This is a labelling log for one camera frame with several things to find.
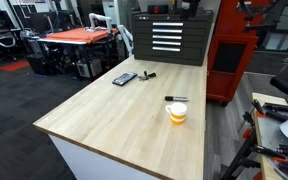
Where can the black and silver marker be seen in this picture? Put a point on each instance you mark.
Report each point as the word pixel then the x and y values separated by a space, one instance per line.
pixel 177 98

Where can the white curved robot link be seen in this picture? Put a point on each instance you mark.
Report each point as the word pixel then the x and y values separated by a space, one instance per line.
pixel 126 36

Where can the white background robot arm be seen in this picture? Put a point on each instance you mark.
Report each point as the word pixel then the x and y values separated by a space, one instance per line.
pixel 100 17

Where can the white and orange mug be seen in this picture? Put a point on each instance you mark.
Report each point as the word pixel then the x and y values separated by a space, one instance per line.
pixel 178 111

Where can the key bunch with black fob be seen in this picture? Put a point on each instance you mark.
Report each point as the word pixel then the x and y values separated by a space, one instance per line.
pixel 149 75

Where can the black calculator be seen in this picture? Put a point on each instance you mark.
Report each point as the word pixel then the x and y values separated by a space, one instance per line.
pixel 124 79

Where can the dark grey drawer tool chest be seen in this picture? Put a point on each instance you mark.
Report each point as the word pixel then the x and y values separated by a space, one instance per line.
pixel 140 50

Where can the grey computer case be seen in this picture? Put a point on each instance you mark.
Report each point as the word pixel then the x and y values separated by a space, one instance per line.
pixel 89 68

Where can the red tool cabinet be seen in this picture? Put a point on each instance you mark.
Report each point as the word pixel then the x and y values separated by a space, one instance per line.
pixel 214 66

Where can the black box with red button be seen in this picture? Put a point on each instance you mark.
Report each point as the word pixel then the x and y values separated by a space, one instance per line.
pixel 158 9

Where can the table with orange cloth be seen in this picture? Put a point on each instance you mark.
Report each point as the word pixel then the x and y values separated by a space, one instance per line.
pixel 77 35

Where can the black floor box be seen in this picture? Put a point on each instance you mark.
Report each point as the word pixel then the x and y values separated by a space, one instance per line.
pixel 37 65

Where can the red floor mat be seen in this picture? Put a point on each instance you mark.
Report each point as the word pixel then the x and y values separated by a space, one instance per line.
pixel 14 66

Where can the black mesh office chair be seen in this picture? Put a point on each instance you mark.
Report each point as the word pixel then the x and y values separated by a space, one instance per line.
pixel 4 38

